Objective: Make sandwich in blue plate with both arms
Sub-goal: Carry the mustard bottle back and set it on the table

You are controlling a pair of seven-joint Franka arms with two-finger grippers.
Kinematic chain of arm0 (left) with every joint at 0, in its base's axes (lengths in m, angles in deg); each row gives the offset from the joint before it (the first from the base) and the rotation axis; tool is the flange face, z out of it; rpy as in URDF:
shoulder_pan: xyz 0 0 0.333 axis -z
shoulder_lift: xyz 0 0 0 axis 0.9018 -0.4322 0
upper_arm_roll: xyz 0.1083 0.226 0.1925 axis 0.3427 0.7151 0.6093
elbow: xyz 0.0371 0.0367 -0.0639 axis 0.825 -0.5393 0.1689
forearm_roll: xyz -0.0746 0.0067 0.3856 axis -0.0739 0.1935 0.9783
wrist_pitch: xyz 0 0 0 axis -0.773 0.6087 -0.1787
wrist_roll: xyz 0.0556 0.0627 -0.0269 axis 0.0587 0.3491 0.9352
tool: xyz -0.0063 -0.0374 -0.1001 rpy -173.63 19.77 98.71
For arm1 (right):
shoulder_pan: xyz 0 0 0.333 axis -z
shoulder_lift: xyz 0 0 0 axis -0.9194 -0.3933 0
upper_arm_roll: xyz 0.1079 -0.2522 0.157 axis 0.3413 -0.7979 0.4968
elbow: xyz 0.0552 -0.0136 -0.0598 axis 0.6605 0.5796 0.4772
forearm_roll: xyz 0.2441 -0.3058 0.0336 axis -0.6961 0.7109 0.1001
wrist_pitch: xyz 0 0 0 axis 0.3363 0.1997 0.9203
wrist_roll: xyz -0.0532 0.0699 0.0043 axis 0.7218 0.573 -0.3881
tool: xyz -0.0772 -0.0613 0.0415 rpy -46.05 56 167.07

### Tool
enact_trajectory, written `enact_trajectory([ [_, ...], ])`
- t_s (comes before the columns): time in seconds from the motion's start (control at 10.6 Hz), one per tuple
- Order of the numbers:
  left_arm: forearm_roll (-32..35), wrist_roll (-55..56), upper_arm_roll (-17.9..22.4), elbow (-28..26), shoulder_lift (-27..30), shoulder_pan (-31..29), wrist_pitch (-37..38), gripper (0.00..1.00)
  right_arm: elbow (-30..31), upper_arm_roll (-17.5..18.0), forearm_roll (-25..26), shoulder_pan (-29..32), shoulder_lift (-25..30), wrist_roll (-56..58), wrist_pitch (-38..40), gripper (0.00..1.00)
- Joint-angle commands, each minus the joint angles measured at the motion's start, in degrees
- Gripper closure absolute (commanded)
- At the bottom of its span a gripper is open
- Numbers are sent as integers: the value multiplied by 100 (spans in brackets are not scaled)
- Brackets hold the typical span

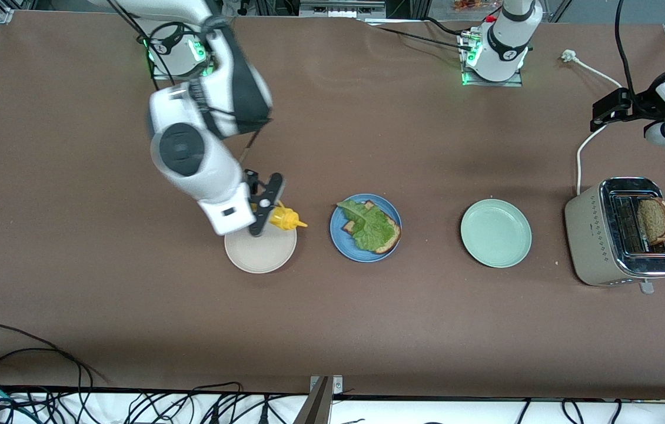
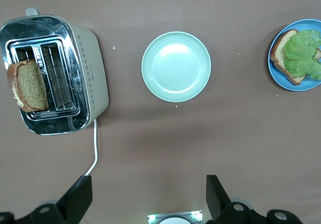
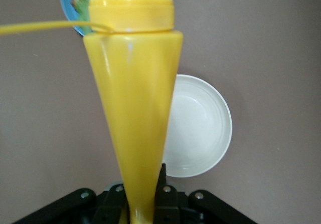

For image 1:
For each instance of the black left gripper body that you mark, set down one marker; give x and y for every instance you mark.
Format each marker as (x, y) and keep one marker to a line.
(642, 106)

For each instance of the yellow mustard squeeze bottle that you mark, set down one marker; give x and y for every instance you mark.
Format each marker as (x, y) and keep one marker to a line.
(285, 219)

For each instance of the brown bread slice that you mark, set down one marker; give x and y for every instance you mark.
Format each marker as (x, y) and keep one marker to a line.
(656, 224)
(390, 238)

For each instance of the green lettuce leaf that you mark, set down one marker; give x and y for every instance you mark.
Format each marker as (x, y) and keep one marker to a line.
(371, 227)

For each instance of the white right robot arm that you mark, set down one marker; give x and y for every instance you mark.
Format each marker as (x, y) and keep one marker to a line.
(203, 159)

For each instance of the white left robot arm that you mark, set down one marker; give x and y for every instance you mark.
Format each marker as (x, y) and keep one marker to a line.
(506, 50)

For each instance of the beige plate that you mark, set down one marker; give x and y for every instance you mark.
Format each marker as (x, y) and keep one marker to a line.
(268, 253)

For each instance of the blue plate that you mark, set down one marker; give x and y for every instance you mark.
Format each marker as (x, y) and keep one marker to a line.
(344, 247)

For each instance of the green plate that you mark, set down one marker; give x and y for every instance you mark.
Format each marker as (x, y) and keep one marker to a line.
(496, 233)

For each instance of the beige chrome toaster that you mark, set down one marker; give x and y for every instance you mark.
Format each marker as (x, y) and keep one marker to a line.
(591, 235)

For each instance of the orange background item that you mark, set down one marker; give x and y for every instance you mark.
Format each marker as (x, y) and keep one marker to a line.
(469, 5)

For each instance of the grey background box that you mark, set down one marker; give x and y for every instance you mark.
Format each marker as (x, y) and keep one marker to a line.
(341, 9)

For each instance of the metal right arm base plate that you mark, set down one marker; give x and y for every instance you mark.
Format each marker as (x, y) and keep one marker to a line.
(212, 65)

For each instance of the metal table edge bracket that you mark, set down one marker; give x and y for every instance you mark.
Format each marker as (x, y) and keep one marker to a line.
(318, 406)

